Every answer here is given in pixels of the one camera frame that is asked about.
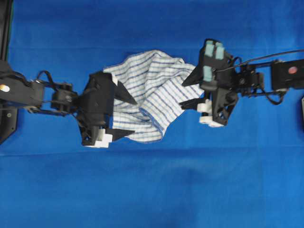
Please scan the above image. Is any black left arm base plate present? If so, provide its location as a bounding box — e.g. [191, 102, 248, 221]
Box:
[0, 104, 18, 144]

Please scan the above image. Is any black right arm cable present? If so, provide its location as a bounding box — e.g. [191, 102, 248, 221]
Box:
[213, 48, 304, 73]

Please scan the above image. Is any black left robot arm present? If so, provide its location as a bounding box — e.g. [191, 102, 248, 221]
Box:
[0, 60, 137, 148]

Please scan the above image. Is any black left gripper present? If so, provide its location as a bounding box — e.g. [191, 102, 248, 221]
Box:
[76, 71, 137, 148]

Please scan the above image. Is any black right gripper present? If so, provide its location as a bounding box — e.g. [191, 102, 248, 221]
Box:
[179, 65, 238, 127]

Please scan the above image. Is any white blue-striped towel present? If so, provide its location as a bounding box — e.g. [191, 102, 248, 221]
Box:
[103, 50, 203, 143]

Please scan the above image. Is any black aluminium table frame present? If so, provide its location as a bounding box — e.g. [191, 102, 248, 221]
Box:
[0, 0, 14, 62]

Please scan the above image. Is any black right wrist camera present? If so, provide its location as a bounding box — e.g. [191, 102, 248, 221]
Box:
[199, 38, 232, 91]

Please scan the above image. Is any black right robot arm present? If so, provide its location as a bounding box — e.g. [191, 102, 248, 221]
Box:
[180, 59, 304, 127]

